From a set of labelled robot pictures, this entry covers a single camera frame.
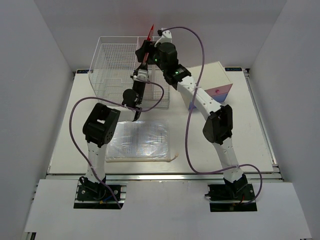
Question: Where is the red folder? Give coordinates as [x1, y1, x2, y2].
[142, 24, 155, 64]

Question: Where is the white wire mesh organizer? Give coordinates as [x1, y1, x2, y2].
[88, 36, 170, 109]

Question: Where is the clear plastic bag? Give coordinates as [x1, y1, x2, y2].
[105, 120, 171, 163]

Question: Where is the white mini drawer cabinet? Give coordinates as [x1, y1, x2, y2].
[198, 61, 232, 95]

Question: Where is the pink drawer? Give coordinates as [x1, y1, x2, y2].
[205, 83, 233, 96]

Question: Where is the periwinkle blue drawer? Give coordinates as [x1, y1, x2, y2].
[183, 92, 229, 110]

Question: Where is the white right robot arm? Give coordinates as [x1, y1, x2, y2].
[135, 40, 248, 200]

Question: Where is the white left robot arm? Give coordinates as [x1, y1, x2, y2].
[81, 63, 149, 200]

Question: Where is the blue label sticker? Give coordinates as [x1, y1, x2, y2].
[224, 67, 243, 72]

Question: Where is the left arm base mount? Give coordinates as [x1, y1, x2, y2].
[73, 176, 126, 210]

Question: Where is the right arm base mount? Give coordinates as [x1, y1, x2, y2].
[204, 183, 258, 213]

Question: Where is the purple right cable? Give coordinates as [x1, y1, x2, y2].
[159, 26, 263, 205]

